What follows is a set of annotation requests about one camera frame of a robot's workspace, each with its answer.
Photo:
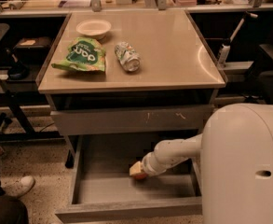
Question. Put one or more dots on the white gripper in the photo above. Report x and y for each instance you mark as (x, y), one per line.
(147, 166)

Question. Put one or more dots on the red apple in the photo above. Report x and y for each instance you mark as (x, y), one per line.
(140, 176)

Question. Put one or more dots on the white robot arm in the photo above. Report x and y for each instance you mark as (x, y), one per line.
(236, 160)

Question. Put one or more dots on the open middle drawer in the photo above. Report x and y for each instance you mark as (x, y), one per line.
(102, 189)

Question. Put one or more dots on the closed top drawer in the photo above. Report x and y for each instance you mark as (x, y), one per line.
(131, 120)

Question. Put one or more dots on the grey drawer cabinet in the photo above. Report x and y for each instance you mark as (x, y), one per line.
(130, 72)

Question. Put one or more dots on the crushed soda can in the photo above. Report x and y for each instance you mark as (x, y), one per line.
(127, 56)

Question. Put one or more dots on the white shoe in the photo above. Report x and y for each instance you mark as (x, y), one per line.
(21, 187)

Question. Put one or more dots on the green chip bag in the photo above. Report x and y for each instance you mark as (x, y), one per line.
(84, 55)

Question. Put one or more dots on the white paper bowl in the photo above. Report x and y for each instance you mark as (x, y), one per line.
(96, 29)

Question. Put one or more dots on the black joystick device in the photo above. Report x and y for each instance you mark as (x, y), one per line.
(17, 70)

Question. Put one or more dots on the black box on shelf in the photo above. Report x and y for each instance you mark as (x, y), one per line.
(36, 45)

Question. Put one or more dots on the white handled tool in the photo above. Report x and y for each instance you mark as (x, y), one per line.
(226, 45)

